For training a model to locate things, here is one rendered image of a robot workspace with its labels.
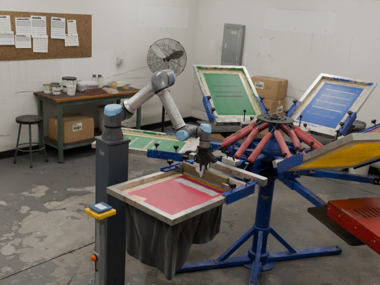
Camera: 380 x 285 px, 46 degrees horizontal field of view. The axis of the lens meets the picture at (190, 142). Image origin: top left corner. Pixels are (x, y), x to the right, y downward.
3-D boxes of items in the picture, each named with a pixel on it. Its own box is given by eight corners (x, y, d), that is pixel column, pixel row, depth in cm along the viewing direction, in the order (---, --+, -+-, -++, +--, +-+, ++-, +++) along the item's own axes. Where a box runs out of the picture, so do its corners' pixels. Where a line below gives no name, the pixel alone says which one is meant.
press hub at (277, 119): (263, 280, 368) (284, 121, 330) (226, 260, 393) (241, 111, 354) (287, 262, 396) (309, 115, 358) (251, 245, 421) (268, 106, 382)
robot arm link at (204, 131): (201, 122, 301) (213, 124, 298) (200, 138, 304) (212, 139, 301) (197, 124, 294) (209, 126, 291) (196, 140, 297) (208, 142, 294)
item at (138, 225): (169, 282, 267) (173, 217, 255) (121, 253, 296) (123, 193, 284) (173, 280, 270) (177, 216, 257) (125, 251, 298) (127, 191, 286)
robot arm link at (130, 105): (107, 111, 315) (162, 67, 290) (117, 107, 328) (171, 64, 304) (116, 125, 315) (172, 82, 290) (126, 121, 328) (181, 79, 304)
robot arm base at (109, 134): (97, 137, 312) (97, 122, 309) (115, 134, 321) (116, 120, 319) (108, 142, 301) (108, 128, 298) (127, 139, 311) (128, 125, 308)
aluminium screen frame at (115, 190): (171, 225, 245) (172, 219, 243) (106, 193, 282) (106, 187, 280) (253, 190, 301) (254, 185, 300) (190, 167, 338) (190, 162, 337)
